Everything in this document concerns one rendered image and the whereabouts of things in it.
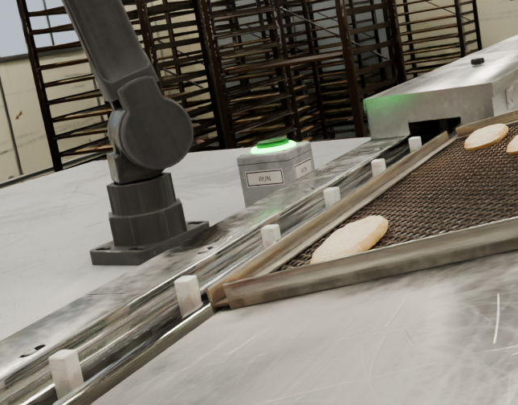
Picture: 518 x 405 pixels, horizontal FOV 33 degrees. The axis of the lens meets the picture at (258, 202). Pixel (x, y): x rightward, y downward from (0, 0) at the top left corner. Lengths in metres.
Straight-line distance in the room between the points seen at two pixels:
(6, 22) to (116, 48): 6.08
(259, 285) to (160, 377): 0.09
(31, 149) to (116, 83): 6.08
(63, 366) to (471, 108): 0.78
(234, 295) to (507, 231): 0.16
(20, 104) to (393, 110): 5.88
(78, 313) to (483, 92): 0.70
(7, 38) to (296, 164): 6.03
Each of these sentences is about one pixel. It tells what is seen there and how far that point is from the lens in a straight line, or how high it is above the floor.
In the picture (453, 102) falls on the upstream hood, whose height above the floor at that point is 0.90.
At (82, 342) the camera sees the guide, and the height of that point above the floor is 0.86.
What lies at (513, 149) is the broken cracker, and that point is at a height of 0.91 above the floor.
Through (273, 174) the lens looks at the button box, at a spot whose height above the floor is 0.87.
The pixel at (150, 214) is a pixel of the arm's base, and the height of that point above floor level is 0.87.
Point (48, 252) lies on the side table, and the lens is 1.10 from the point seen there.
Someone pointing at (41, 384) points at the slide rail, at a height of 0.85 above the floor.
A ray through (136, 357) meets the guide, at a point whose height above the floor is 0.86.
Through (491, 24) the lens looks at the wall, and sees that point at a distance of 7.90.
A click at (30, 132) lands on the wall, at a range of 7.03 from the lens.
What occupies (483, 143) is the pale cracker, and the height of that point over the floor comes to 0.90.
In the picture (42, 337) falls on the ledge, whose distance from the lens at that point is 0.61.
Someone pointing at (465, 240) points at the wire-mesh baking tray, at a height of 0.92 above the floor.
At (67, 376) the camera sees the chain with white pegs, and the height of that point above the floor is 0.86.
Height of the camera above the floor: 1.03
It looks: 11 degrees down
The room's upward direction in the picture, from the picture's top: 10 degrees counter-clockwise
